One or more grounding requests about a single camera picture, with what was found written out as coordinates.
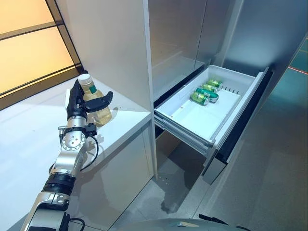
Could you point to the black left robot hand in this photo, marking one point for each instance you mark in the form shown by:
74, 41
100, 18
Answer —
74, 103

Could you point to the grey robot torso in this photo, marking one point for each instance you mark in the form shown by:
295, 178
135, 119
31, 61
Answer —
168, 226

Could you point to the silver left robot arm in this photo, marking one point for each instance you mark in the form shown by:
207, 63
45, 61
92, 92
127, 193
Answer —
69, 142

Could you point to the stainless steel fridge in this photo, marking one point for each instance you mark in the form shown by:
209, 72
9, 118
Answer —
178, 36

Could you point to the green drink can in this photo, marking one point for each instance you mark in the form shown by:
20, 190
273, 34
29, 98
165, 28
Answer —
199, 97
211, 87
214, 83
209, 93

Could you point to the clear yellow drink bottle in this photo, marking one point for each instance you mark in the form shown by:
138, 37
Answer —
102, 115

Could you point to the orange window with black frame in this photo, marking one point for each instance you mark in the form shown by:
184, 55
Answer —
24, 60

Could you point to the tall white cabinet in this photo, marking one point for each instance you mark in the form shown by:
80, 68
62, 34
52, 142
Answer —
108, 48

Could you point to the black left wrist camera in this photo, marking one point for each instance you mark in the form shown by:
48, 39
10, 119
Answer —
92, 128

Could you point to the white fridge drawer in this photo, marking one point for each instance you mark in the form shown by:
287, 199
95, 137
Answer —
192, 115

